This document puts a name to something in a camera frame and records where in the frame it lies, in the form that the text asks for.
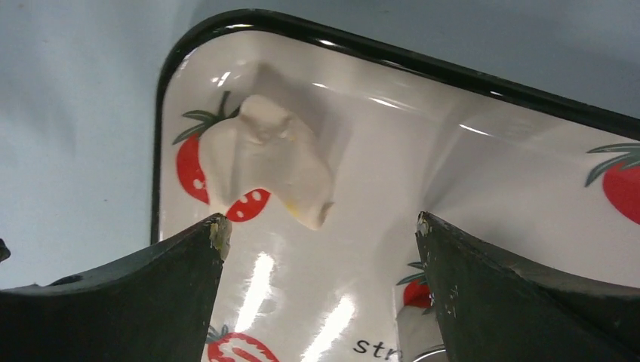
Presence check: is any round metal cutter ring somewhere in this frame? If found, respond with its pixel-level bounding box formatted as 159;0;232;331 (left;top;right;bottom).
412;345;448;362

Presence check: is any white dough piece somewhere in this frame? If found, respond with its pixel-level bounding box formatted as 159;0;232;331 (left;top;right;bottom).
198;95;335;230

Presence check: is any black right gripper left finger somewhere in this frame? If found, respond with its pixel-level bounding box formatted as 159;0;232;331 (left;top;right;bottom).
1;213;232;361

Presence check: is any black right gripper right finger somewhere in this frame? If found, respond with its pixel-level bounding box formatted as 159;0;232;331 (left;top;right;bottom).
416;212;639;361

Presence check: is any strawberry print rectangular tray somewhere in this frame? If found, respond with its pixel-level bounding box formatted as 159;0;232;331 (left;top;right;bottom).
152;11;639;361

